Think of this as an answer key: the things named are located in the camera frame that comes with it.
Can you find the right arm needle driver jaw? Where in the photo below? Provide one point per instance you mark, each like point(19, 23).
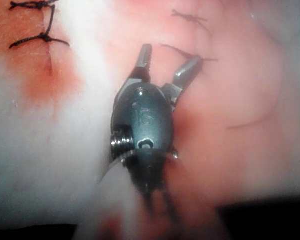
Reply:
point(144, 62)
point(186, 72)

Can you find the right arm needle driver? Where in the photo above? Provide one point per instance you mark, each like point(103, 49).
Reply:
point(145, 117)

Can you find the dark right arm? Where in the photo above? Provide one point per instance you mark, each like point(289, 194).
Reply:
point(130, 205)

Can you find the black stitching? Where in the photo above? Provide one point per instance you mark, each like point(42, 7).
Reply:
point(190, 18)
point(46, 37)

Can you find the tissue pad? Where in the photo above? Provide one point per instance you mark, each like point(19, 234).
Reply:
point(240, 100)

